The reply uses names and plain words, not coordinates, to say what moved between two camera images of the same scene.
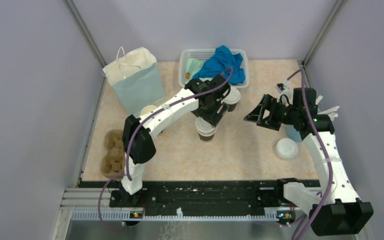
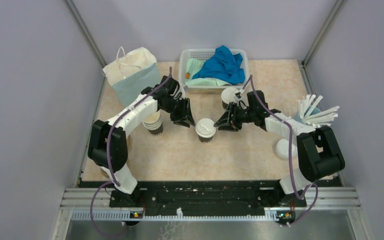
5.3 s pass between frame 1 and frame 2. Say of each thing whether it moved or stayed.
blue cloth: stayed
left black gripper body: moved
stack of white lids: stayed
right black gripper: moved
